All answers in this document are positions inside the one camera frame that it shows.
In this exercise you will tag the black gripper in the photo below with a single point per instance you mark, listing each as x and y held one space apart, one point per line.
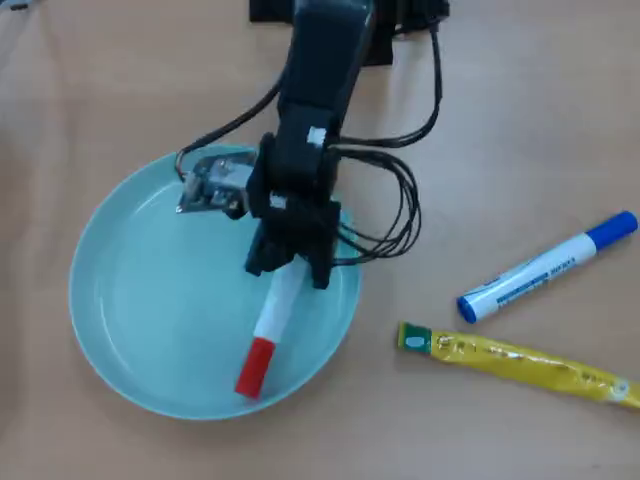
295 190

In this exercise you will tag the red white marker pen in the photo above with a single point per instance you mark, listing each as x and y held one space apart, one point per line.
280 305

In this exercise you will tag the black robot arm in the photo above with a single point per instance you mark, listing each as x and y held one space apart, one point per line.
325 60

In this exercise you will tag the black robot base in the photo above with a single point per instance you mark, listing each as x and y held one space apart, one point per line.
420 10

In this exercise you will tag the blue white marker pen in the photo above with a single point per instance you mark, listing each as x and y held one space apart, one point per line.
540 270

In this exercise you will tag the teal round plate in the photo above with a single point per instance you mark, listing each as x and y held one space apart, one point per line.
165 310

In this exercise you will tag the yellow stick sachet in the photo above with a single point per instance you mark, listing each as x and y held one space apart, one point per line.
515 362

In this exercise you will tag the grey object at edge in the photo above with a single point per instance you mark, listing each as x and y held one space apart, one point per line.
30 2

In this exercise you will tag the small wrist camera board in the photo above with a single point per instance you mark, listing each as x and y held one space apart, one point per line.
220 180

